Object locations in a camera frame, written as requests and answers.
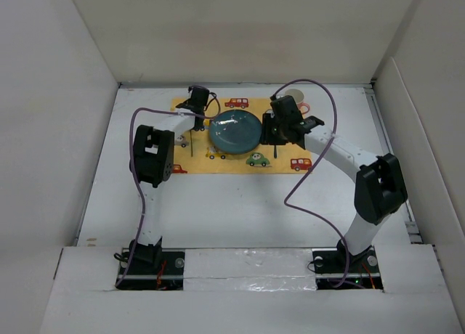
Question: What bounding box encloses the pink and white cup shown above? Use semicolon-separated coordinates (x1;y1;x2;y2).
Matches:
283;89;310;115

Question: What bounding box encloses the blue metal fork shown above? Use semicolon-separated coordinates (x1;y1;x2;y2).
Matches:
189;130;194;158

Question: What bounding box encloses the dark teal ceramic plate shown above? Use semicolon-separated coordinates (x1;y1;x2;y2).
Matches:
209;110;262;155

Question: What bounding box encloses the yellow car-print cloth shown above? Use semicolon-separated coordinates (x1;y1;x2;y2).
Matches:
174;120;312;174

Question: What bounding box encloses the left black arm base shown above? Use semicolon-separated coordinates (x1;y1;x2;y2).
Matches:
113;250;185;291

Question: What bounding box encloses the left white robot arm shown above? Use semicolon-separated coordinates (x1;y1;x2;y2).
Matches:
127;85;215;274

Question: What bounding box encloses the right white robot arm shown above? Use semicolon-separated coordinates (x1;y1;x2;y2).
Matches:
263;95;408;272

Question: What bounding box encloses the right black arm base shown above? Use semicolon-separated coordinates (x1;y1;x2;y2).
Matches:
307;247;384;290

